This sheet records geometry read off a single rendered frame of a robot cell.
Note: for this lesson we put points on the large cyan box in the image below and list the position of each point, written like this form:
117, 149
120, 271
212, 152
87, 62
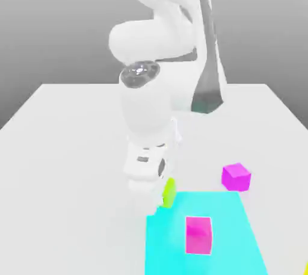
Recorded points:
231, 231

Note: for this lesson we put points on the small pink cube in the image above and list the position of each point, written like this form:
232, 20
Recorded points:
198, 235

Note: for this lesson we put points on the small magenta cube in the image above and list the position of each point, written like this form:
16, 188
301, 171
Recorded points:
237, 177

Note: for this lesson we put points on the small yellow cube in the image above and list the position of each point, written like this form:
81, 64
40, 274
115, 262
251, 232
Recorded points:
306, 269

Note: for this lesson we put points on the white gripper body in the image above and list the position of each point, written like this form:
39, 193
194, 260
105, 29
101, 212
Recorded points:
144, 189

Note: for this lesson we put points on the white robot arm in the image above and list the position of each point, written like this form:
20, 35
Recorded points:
149, 101

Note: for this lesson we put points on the small lime cube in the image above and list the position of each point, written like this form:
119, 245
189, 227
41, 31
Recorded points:
169, 194

